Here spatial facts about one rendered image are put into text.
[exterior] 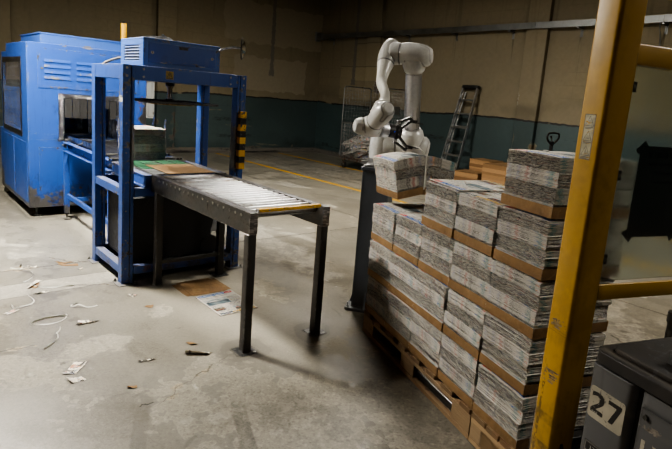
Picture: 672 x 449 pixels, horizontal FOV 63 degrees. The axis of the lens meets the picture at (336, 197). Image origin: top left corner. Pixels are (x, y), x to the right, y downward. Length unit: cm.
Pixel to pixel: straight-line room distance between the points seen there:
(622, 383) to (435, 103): 1005
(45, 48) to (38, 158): 109
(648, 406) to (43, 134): 565
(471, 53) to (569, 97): 219
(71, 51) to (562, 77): 740
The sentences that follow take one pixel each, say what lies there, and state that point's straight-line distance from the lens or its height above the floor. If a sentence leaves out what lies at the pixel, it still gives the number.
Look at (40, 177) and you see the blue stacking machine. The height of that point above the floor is 41.
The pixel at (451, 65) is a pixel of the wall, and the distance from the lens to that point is 1134.
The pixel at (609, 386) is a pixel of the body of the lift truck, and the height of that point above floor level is 70.
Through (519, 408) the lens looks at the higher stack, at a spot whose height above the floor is 32.
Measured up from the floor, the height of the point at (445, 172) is 106.
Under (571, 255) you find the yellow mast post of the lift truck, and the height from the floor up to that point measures 103.
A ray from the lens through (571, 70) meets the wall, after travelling 999.
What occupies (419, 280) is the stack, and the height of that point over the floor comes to 55.
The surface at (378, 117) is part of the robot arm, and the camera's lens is 294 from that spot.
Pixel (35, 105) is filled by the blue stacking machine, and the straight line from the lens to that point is 621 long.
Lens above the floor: 143
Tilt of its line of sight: 10 degrees down
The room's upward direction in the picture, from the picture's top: 5 degrees clockwise
